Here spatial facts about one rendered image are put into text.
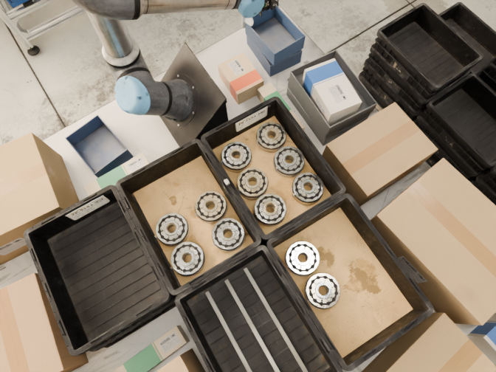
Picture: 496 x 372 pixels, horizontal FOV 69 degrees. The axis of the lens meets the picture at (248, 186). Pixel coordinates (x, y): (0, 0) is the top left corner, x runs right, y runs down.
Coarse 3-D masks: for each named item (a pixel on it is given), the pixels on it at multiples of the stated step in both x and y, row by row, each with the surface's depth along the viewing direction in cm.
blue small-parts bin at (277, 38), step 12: (264, 12) 145; (276, 12) 147; (264, 24) 150; (276, 24) 150; (288, 24) 145; (252, 36) 144; (264, 36) 148; (276, 36) 148; (288, 36) 147; (300, 36) 142; (264, 48) 141; (276, 48) 146; (288, 48) 139; (300, 48) 145; (276, 60) 141
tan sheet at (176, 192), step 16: (176, 176) 122; (192, 176) 122; (208, 176) 122; (144, 192) 121; (160, 192) 121; (176, 192) 120; (192, 192) 120; (144, 208) 119; (160, 208) 119; (176, 208) 119; (192, 208) 118; (208, 208) 118; (192, 224) 117; (208, 224) 116; (192, 240) 115; (208, 240) 115; (208, 256) 113; (224, 256) 113; (176, 272) 112
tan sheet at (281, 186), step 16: (256, 128) 128; (224, 144) 126; (256, 144) 126; (288, 144) 125; (256, 160) 124; (272, 160) 123; (288, 160) 123; (272, 176) 121; (272, 192) 120; (288, 192) 119; (272, 208) 118; (288, 208) 118; (304, 208) 117
